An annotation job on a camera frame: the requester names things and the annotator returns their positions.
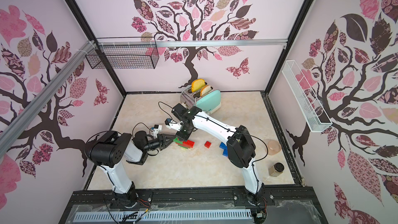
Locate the aluminium rail left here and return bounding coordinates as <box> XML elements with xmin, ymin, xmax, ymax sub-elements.
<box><xmin>1</xmin><ymin>40</ymin><xmax>94</xmax><ymax>156</ymax></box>

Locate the toast slice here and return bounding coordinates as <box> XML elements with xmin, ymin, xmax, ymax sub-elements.
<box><xmin>191</xmin><ymin>79</ymin><xmax>206</xmax><ymax>93</ymax></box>
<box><xmin>200</xmin><ymin>85</ymin><xmax>213</xmax><ymax>97</ymax></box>

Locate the white slotted cable duct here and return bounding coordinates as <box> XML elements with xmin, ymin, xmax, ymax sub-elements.
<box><xmin>72</xmin><ymin>209</ymin><xmax>252</xmax><ymax>224</ymax></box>

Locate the black wire basket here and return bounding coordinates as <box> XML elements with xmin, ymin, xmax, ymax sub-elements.
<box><xmin>86</xmin><ymin>37</ymin><xmax>160</xmax><ymax>69</ymax></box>

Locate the red long lego brick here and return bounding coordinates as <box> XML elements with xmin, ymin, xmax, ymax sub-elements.
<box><xmin>182</xmin><ymin>140</ymin><xmax>195</xmax><ymax>148</ymax></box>

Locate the toast slice left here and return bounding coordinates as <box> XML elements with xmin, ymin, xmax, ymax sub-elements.
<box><xmin>191</xmin><ymin>79</ymin><xmax>206</xmax><ymax>93</ymax></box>

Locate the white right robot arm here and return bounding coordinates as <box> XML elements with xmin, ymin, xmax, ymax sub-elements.
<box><xmin>165</xmin><ymin>104</ymin><xmax>265</xmax><ymax>205</ymax></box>

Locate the blue lego brick left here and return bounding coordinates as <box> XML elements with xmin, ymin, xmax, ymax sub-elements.
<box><xmin>219</xmin><ymin>142</ymin><xmax>227</xmax><ymax>150</ymax></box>

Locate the toast slice right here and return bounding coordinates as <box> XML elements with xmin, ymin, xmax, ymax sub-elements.
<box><xmin>200</xmin><ymin>85</ymin><xmax>213</xmax><ymax>97</ymax></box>

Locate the mint and cream toaster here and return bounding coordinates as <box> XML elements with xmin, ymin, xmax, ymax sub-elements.
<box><xmin>180</xmin><ymin>86</ymin><xmax>221</xmax><ymax>115</ymax></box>

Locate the aluminium rail back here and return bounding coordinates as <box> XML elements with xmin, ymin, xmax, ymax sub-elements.
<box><xmin>98</xmin><ymin>39</ymin><xmax>288</xmax><ymax>47</ymax></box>

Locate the green long lego brick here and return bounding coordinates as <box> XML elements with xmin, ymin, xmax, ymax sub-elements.
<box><xmin>173</xmin><ymin>138</ymin><xmax>183</xmax><ymax>145</ymax></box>

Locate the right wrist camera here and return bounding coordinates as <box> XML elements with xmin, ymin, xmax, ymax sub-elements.
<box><xmin>165</xmin><ymin>118</ymin><xmax>181</xmax><ymax>131</ymax></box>

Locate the aluminium rail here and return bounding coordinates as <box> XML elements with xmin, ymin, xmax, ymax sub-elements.
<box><xmin>98</xmin><ymin>39</ymin><xmax>288</xmax><ymax>47</ymax></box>
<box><xmin>1</xmin><ymin>40</ymin><xmax>94</xmax><ymax>156</ymax></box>

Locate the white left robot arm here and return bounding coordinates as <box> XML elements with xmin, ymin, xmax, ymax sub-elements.
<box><xmin>85</xmin><ymin>131</ymin><xmax>176</xmax><ymax>208</ymax></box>

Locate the white wire shelf basket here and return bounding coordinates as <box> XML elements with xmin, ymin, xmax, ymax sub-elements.
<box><xmin>282</xmin><ymin>60</ymin><xmax>332</xmax><ymax>133</ymax></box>

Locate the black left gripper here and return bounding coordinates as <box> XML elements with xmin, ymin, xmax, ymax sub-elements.
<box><xmin>143</xmin><ymin>133</ymin><xmax>175</xmax><ymax>152</ymax></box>

